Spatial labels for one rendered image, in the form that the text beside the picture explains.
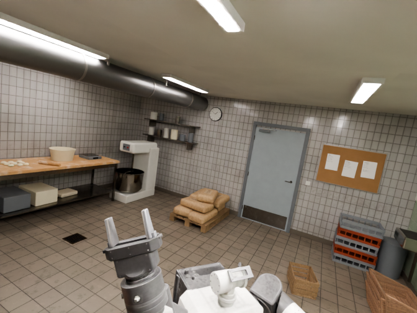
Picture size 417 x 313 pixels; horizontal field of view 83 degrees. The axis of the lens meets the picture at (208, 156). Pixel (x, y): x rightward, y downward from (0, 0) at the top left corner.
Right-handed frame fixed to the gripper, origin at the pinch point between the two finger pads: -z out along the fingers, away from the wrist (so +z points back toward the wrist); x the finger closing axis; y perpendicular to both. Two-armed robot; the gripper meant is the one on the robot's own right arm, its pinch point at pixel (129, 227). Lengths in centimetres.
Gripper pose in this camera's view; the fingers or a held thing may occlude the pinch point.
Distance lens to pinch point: 57.0
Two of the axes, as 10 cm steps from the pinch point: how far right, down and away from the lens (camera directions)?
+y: -0.4, 0.1, -10.0
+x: 9.7, -2.4, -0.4
